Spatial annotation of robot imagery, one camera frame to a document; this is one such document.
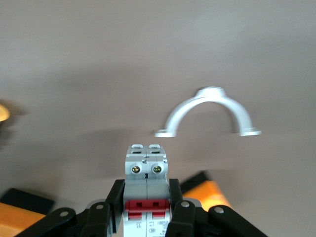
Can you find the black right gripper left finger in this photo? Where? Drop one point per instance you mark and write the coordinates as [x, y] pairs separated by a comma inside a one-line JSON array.
[[98, 219]]

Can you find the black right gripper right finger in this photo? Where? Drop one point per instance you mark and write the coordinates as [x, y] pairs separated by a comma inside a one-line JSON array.
[[184, 217]]

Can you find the white circuit breaker red switch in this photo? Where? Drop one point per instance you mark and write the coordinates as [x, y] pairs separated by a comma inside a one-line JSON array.
[[146, 187]]

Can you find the orange button box with hole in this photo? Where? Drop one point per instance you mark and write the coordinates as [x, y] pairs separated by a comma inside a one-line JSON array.
[[209, 195], [17, 214]]

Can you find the small white pipe clamp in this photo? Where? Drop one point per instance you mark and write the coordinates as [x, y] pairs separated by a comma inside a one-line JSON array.
[[177, 116]]

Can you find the orange mushroom push button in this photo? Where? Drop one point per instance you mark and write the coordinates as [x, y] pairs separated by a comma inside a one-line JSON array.
[[3, 113]]

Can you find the brown table mat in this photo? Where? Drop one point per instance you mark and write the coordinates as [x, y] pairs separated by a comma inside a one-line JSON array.
[[158, 49]]

